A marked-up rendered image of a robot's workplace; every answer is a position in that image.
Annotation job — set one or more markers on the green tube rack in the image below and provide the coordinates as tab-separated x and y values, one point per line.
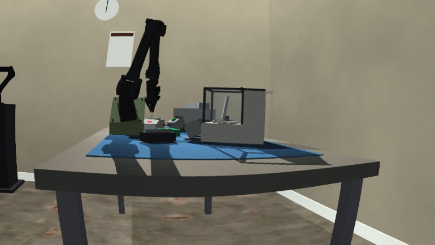
177	131

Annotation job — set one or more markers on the blue bench mat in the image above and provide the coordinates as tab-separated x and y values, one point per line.
129	146

